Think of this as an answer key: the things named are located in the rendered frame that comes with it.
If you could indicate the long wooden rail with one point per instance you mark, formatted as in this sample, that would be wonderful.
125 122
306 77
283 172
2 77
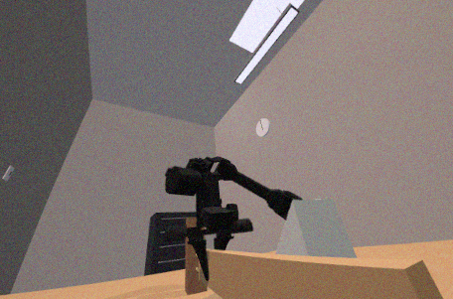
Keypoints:
249 275

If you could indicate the brown wooden post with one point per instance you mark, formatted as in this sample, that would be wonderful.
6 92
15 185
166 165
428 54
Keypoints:
192 283

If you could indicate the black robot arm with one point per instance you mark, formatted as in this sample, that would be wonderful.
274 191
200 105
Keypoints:
198 179

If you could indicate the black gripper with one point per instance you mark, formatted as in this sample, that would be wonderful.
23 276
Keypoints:
196 234

